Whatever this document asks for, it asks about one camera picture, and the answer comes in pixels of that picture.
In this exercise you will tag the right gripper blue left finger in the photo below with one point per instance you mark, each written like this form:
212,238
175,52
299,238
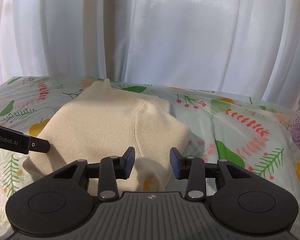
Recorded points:
115,167

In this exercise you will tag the cream knit sweater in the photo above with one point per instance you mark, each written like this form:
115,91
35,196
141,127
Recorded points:
103,121

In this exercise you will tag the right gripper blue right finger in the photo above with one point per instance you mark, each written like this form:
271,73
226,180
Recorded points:
185,167

